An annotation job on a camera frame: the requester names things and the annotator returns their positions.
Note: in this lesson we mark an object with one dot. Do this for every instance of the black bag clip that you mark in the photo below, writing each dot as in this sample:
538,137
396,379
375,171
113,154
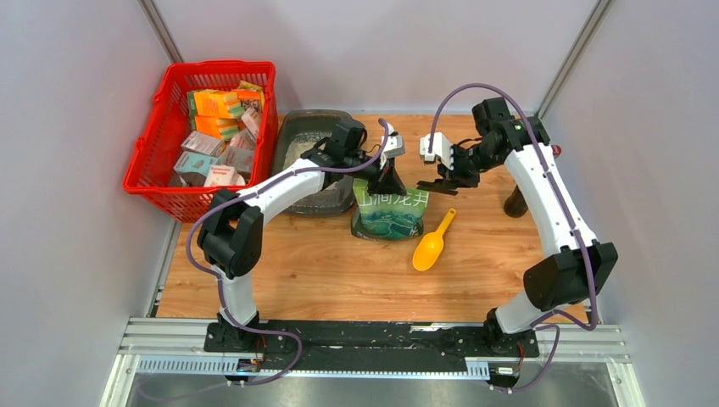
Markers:
439,185

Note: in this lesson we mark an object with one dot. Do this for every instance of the aluminium frame rail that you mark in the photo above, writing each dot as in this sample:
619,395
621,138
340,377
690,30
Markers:
162,362

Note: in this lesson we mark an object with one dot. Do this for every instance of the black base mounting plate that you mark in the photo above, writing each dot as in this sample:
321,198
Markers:
375,346

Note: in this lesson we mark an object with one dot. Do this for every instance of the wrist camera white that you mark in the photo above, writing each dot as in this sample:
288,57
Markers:
392,147
436,148

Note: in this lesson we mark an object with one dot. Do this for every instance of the white pink sponge box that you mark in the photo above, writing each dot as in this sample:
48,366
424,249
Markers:
223,176

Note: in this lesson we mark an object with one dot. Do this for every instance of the yellow patterned packet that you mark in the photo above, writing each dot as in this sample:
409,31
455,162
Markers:
251,96

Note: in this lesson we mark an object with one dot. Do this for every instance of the orange sponge pack upper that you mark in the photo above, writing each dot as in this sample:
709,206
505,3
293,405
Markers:
215,103

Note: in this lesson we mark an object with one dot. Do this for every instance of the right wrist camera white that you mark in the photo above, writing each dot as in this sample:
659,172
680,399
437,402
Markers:
436,148

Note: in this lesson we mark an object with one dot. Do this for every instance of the red plastic shopping basket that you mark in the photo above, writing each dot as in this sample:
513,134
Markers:
150,173

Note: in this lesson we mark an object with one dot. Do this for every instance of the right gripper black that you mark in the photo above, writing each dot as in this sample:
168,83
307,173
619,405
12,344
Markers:
462,181

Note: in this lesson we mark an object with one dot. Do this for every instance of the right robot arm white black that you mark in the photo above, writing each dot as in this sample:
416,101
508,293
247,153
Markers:
575,264

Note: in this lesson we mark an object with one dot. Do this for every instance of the dark cola bottle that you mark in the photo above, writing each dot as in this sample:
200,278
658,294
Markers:
517,199

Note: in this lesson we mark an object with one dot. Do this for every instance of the green litter bag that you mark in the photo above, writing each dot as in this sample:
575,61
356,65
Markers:
388,217

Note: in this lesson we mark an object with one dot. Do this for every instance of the pink grey box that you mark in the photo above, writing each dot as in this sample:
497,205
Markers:
198,142

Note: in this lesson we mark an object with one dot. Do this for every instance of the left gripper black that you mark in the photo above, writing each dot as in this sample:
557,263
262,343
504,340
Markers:
387,182

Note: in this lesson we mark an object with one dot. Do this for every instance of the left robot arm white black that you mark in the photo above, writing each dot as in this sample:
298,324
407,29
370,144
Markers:
230,234

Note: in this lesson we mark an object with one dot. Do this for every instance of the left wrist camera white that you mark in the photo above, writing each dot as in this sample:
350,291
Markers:
392,147

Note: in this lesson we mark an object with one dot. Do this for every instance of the teal grey box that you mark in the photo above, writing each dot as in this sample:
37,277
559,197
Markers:
193,168

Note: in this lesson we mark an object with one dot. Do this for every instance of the orange sponge pack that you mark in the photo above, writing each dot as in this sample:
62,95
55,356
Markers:
224,129
215,103

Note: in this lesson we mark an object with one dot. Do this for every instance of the orange sponge pack lower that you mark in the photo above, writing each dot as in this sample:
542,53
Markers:
224,129

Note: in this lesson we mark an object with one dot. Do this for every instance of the yellow plastic scoop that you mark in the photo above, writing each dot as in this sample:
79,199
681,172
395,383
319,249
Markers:
431,245

